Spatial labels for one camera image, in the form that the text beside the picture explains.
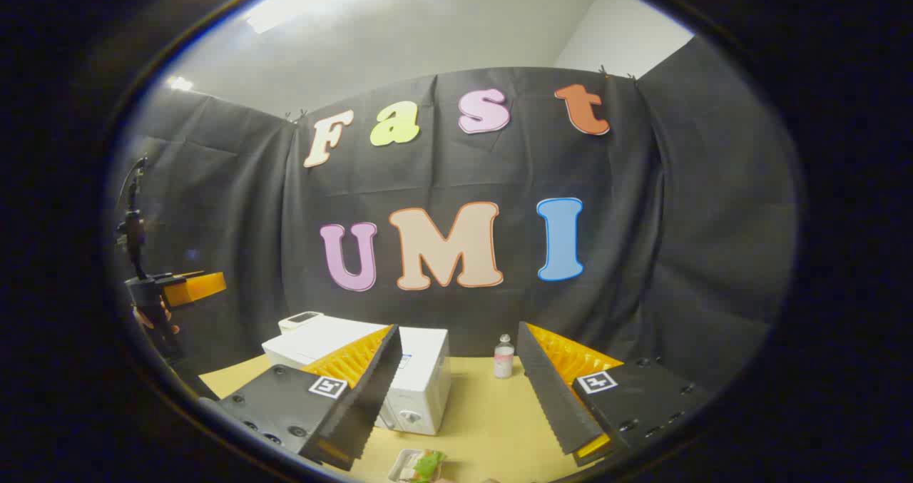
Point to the white rectangular dish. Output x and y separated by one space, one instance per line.
398 469

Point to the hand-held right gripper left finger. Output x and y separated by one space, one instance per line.
371 390

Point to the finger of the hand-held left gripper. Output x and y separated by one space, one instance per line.
196 288

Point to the lettuce sandwich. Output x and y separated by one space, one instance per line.
428 465

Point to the small pink label bottle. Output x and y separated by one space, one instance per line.
503 360

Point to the white microwave oven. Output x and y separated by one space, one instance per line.
421 369

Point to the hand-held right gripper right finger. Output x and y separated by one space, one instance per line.
549 390

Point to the black backdrop cloth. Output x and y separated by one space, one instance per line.
499 304

